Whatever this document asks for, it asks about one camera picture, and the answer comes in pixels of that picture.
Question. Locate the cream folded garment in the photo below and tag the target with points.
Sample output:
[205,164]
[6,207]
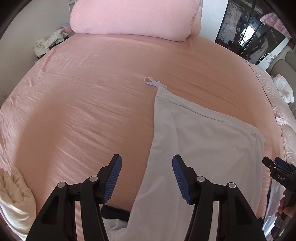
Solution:
[16,199]

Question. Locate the white shirt with navy hem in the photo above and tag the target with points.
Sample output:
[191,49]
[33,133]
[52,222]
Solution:
[196,143]

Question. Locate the glass-door cabinet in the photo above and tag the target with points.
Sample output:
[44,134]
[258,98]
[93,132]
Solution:
[249,27]

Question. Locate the white crumpled cloth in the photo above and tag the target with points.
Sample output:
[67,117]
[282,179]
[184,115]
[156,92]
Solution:
[49,41]

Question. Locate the white plush toy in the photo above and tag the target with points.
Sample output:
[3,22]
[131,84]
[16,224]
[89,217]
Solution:
[284,88]

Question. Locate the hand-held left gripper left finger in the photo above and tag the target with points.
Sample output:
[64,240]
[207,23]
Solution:
[113,178]

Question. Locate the white jacket with navy collar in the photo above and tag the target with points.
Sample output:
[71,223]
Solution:
[272,220]

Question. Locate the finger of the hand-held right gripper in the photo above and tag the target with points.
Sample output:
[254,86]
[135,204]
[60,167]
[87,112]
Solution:
[269,163]
[282,162]

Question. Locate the bed with pink sheet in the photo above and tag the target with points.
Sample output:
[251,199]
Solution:
[92,92]

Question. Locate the pink rolled duvet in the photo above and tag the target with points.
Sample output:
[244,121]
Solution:
[134,18]

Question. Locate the person's right hand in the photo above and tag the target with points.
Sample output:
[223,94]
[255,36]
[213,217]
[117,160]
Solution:
[286,209]

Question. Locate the grey padded headboard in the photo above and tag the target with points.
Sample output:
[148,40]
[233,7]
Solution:
[284,62]

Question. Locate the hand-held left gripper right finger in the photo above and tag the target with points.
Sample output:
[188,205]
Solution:
[181,180]

